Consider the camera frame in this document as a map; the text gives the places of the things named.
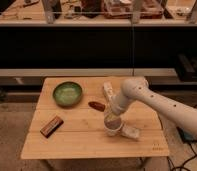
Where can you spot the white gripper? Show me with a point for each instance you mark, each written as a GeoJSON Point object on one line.
{"type": "Point", "coordinates": [117, 105]}

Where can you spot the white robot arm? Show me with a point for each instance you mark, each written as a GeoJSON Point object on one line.
{"type": "Point", "coordinates": [137, 89]}

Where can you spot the green ceramic bowl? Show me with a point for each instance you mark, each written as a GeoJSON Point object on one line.
{"type": "Point", "coordinates": [67, 94]}

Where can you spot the dark red oblong object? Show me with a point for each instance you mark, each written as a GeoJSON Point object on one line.
{"type": "Point", "coordinates": [97, 106]}

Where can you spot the white cream bottle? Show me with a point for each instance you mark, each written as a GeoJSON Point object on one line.
{"type": "Point", "coordinates": [108, 90]}

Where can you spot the light wooden table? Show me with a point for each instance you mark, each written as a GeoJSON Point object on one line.
{"type": "Point", "coordinates": [82, 135]}

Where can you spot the brown chocolate bar box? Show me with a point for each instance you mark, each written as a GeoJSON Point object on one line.
{"type": "Point", "coordinates": [50, 127]}

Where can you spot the background shelf bench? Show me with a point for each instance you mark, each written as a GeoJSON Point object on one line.
{"type": "Point", "coordinates": [30, 47]}

